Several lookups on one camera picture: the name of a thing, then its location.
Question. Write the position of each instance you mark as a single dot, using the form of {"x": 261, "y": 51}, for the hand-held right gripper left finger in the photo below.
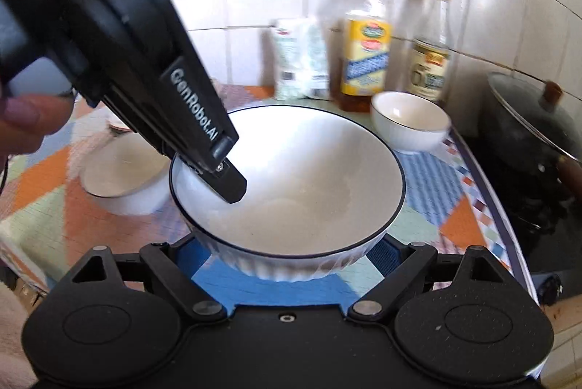
{"x": 191, "y": 255}

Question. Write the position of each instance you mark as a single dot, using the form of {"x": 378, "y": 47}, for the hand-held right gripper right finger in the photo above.
{"x": 386, "y": 258}

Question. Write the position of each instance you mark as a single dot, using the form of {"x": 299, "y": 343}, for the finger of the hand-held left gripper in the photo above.
{"x": 191, "y": 107}

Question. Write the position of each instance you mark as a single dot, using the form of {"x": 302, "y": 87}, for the white ribbed bowl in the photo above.
{"x": 409, "y": 129}
{"x": 122, "y": 175}
{"x": 309, "y": 189}

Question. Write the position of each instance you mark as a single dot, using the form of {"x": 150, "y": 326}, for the person's left hand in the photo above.
{"x": 27, "y": 120}

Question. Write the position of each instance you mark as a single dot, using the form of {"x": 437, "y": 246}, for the patchwork tablecloth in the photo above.
{"x": 423, "y": 184}

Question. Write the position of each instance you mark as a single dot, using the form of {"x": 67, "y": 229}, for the white salt bag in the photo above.
{"x": 300, "y": 61}

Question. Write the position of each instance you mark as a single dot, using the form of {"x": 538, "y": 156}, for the black stove top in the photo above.
{"x": 536, "y": 225}

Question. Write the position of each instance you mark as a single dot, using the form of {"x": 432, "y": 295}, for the dark cooking pot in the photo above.
{"x": 514, "y": 143}

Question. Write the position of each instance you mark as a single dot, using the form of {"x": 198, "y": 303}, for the yellow label oil bottle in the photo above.
{"x": 366, "y": 66}

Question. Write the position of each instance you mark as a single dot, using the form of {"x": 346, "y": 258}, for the person's pink clothing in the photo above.
{"x": 13, "y": 334}

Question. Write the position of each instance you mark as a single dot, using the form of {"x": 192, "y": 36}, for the clear vinegar bottle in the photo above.
{"x": 429, "y": 66}

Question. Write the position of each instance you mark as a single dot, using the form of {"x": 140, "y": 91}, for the glass pot lid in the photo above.
{"x": 523, "y": 102}

